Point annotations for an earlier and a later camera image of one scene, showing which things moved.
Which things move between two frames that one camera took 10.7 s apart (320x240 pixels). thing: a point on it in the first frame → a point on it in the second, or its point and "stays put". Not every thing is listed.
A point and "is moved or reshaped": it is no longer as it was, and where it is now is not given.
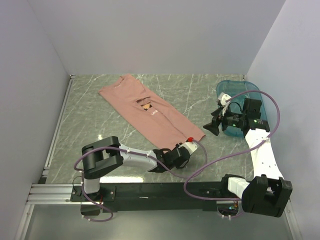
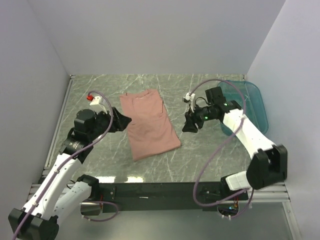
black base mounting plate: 133,197 stays put
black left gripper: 177,145 → 120,122
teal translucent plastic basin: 231,88 stays put
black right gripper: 218,118 → 190,126
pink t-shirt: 164,126 is moved or reshaped
